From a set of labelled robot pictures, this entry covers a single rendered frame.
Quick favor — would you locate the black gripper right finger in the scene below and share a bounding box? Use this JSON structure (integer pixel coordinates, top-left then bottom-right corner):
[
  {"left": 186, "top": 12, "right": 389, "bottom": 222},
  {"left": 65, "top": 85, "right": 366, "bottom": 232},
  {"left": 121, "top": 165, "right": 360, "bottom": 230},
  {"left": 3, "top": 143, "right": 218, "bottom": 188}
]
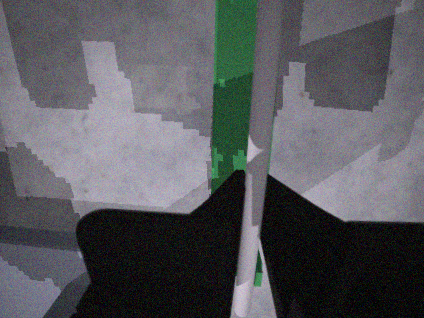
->
[{"left": 260, "top": 174, "right": 424, "bottom": 318}]

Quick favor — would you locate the grey pin with red cap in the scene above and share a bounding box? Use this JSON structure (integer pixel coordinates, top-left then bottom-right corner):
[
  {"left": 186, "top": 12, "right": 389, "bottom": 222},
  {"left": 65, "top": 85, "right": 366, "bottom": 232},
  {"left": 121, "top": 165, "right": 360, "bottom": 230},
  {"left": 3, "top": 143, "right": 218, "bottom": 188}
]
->
[{"left": 234, "top": 0, "right": 284, "bottom": 317}]

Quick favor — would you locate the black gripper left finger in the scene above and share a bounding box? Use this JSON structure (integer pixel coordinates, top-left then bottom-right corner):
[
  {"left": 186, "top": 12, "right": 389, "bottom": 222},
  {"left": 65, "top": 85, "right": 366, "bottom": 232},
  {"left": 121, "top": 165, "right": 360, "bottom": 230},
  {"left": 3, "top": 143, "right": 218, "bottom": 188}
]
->
[{"left": 76, "top": 170, "right": 246, "bottom": 318}]

